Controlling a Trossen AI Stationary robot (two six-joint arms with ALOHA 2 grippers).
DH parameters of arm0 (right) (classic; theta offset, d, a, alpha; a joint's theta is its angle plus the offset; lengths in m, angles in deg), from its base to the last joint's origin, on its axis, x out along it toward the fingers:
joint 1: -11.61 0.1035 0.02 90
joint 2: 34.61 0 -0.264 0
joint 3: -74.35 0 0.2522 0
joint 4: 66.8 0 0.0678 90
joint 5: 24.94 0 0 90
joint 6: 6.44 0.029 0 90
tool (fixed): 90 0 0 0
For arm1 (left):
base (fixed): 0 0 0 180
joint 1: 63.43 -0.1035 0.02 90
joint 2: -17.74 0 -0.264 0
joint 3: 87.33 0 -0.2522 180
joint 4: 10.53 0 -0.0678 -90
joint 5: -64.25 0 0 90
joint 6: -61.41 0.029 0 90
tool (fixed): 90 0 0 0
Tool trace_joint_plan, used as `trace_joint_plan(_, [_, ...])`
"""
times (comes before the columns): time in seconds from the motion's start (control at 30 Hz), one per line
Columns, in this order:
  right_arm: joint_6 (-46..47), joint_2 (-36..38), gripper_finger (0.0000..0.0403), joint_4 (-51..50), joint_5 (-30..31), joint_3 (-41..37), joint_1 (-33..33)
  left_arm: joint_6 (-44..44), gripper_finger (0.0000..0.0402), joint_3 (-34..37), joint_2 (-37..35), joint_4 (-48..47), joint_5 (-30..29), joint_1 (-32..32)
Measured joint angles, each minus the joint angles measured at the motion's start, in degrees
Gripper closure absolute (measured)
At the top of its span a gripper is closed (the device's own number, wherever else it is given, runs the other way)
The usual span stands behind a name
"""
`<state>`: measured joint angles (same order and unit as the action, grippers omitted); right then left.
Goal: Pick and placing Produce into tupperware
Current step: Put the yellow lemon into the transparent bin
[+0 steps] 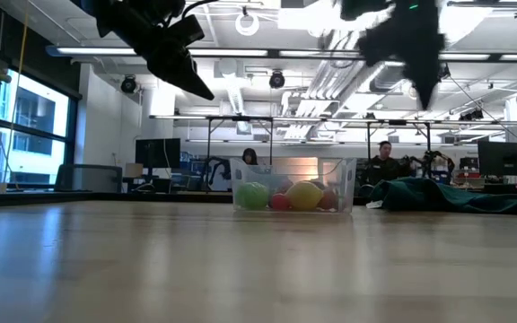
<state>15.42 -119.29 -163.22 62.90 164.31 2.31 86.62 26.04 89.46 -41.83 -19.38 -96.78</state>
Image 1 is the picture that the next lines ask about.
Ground person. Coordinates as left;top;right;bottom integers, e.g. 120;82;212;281
365;140;411;185
241;147;260;166

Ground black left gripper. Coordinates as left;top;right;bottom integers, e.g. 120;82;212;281
118;19;215;100

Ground black metal rig frame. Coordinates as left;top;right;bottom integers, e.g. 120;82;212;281
364;118;434;179
205;115;275;165

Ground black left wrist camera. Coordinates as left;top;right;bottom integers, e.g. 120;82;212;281
167;13;206;48

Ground small black computer monitor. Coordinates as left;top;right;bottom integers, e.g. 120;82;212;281
135;137;182;170

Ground bright red toy cherry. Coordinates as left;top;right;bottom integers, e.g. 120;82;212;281
320;188;340;211

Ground small black ceiling light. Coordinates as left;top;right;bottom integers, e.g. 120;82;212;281
458;109;485;122

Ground yellow toy lemon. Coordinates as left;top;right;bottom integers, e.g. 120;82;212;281
285;180;325;212

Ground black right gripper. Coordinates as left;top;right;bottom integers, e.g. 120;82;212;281
359;0;446;110

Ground large room window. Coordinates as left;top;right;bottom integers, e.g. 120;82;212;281
0;66;80;189

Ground long ceiling light bar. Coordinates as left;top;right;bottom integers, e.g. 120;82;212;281
45;44;517;64

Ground dark green cloth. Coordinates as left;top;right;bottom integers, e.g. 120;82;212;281
359;177;517;216

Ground clear plastic container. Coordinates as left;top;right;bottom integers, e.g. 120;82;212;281
229;156;358;214

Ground white ring ceiling fixture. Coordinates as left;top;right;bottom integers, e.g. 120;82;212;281
234;12;260;37

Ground green toy lime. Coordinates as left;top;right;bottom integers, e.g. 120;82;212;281
234;181;270;212

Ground large black computer monitor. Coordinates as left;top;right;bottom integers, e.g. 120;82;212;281
477;141;517;178

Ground black round ceiling fixture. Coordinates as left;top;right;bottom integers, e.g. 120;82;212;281
267;70;286;90
119;74;140;95

